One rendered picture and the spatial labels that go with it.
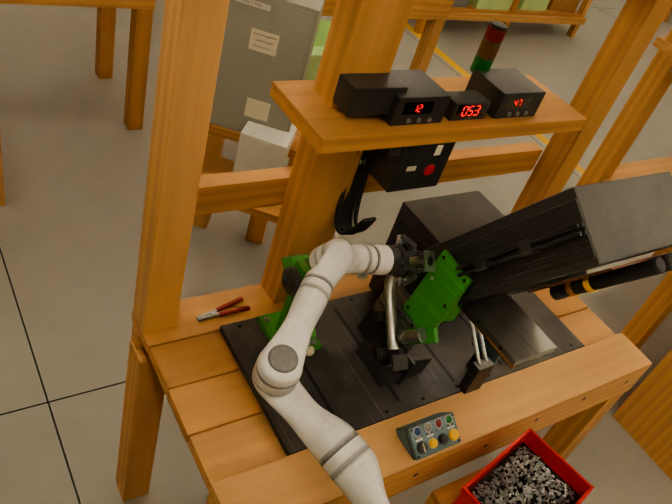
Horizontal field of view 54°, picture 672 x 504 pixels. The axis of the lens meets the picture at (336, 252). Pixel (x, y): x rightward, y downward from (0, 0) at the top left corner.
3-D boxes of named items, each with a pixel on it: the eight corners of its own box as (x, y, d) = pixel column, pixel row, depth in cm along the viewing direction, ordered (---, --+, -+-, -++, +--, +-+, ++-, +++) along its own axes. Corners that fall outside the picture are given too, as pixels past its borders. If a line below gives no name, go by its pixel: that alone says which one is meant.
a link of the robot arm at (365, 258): (355, 279, 161) (380, 268, 155) (307, 278, 151) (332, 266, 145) (350, 252, 163) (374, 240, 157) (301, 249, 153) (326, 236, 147)
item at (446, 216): (472, 307, 214) (517, 227, 193) (398, 328, 198) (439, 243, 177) (439, 269, 225) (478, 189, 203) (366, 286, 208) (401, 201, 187)
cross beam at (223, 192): (532, 170, 234) (543, 149, 228) (179, 218, 165) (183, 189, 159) (522, 162, 237) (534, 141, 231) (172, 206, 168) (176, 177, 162)
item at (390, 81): (399, 114, 155) (409, 87, 151) (346, 117, 147) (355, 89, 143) (383, 98, 159) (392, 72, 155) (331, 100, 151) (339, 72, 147)
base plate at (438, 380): (581, 349, 216) (585, 345, 215) (288, 458, 157) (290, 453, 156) (500, 263, 240) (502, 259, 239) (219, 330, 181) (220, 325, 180)
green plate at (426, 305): (445, 337, 178) (490, 279, 169) (425, 338, 173) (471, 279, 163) (421, 307, 185) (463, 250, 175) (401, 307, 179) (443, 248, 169)
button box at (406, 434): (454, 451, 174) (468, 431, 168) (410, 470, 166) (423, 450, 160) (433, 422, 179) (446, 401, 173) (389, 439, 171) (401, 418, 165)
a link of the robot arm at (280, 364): (303, 265, 141) (294, 286, 147) (251, 367, 124) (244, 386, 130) (342, 284, 141) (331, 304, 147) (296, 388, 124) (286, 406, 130)
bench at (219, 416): (530, 501, 273) (648, 366, 219) (185, 683, 194) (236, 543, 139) (433, 372, 313) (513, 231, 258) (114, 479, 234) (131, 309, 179)
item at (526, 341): (552, 354, 177) (557, 347, 175) (510, 369, 168) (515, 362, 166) (464, 257, 199) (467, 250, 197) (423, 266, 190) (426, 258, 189)
